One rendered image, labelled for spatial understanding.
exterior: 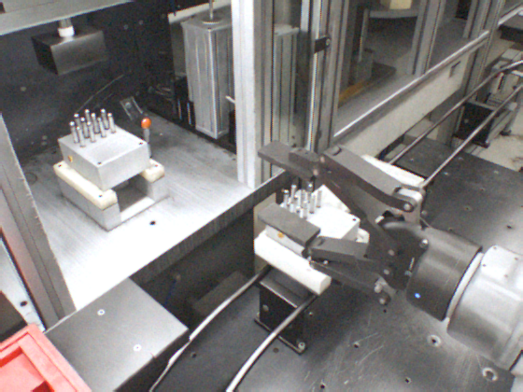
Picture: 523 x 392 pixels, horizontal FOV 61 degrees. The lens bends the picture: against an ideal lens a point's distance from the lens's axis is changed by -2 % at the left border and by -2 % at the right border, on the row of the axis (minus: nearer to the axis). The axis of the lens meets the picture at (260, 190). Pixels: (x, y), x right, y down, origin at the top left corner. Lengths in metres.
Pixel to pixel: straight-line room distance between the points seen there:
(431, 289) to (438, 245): 0.04
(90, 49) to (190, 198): 0.30
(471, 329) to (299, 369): 0.52
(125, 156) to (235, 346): 0.40
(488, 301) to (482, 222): 0.87
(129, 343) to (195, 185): 0.35
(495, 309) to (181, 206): 0.57
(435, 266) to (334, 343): 0.53
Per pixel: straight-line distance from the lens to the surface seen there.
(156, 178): 0.81
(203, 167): 0.92
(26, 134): 1.04
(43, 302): 0.66
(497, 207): 1.32
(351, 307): 0.96
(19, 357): 0.63
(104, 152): 0.78
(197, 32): 0.91
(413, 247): 0.42
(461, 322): 0.40
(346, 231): 0.75
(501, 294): 0.39
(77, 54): 0.75
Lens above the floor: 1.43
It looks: 38 degrees down
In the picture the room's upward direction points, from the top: straight up
